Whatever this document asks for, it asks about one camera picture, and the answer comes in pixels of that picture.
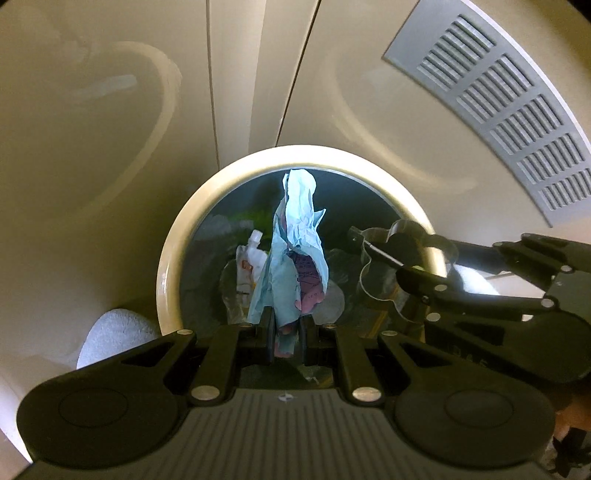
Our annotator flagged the beige plain cabinet door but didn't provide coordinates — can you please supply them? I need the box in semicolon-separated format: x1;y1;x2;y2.
0;0;222;462

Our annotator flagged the beige corner filler panel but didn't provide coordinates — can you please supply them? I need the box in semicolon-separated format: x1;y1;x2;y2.
205;0;321;155

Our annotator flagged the white spout pouch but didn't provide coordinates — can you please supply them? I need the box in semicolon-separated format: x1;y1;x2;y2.
235;229;269;324

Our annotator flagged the light blue paper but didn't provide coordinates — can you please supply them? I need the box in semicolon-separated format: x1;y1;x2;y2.
247;168;331;358

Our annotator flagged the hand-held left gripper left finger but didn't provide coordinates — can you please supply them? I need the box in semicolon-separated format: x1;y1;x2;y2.
121;306;275;408

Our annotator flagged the white fuzzy slipper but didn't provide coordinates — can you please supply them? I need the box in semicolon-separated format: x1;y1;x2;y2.
76;308;160;370
455;264;502;297

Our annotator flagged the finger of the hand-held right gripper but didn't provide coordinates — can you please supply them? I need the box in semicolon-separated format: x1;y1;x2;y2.
369;244;555;324
427;234;578;291

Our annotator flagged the grey metal vent grille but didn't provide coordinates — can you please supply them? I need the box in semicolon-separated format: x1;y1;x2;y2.
382;0;591;228

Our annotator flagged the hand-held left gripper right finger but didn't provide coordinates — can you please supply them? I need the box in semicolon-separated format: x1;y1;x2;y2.
298;318;458;407

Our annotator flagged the pink printed wrapper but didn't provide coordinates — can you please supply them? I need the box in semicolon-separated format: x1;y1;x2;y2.
274;249;331;360

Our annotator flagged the metal flower cookie cutter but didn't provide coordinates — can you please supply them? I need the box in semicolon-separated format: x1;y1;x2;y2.
346;219;459;326

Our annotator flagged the cream round trash bin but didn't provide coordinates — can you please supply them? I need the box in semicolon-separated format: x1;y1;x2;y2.
157;144;448;342

